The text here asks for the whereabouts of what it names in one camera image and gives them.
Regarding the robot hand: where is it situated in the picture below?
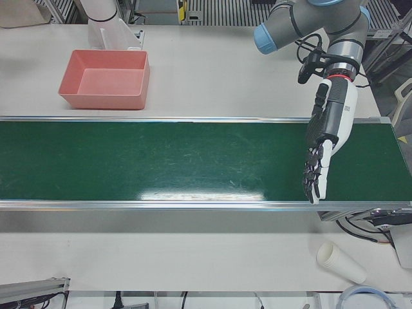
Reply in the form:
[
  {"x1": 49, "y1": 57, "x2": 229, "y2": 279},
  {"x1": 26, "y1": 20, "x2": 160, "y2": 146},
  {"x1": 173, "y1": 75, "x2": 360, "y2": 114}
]
[{"x1": 301, "y1": 76, "x2": 359, "y2": 206}]

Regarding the white paper cup stack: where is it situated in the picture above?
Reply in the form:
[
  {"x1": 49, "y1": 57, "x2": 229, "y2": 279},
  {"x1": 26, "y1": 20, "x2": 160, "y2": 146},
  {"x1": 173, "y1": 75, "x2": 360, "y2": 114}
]
[{"x1": 315, "y1": 241, "x2": 368, "y2": 285}]

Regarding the pink plastic box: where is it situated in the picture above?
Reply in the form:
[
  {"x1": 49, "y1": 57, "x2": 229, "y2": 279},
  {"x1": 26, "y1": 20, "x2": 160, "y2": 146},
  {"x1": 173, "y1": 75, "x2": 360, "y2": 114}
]
[{"x1": 57, "y1": 49, "x2": 151, "y2": 111}]

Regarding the white office chair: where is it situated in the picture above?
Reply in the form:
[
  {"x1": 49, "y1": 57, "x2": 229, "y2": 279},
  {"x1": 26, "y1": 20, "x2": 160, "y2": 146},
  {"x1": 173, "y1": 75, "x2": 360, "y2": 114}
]
[{"x1": 390, "y1": 79, "x2": 412, "y2": 141}]

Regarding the white device housing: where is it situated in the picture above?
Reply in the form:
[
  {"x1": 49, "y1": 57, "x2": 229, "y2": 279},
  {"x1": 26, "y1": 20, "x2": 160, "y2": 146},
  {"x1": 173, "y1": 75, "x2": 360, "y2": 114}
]
[{"x1": 391, "y1": 221, "x2": 412, "y2": 269}]

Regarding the green conveyor belt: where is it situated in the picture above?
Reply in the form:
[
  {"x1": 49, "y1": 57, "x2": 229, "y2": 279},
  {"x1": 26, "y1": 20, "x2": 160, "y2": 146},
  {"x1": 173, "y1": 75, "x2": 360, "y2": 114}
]
[
  {"x1": 0, "y1": 115, "x2": 412, "y2": 223},
  {"x1": 0, "y1": 120, "x2": 406, "y2": 204}
]

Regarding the blue tape roll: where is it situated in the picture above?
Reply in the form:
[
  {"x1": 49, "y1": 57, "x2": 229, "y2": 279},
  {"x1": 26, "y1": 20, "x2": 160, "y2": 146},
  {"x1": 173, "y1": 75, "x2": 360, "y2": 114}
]
[{"x1": 337, "y1": 284, "x2": 396, "y2": 309}]

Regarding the aluminium profile bar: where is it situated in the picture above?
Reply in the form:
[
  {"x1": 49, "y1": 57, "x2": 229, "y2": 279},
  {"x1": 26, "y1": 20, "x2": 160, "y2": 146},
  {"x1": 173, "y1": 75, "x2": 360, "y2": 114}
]
[{"x1": 0, "y1": 276, "x2": 71, "y2": 309}]

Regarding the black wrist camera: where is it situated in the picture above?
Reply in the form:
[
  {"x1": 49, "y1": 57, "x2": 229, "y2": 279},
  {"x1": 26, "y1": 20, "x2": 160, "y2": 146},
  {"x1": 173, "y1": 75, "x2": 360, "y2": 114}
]
[{"x1": 297, "y1": 50, "x2": 326, "y2": 85}]

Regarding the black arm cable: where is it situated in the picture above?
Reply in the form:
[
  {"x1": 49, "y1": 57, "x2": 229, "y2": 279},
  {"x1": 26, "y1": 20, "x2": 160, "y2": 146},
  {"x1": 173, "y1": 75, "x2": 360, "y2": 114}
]
[{"x1": 295, "y1": 33, "x2": 324, "y2": 65}]

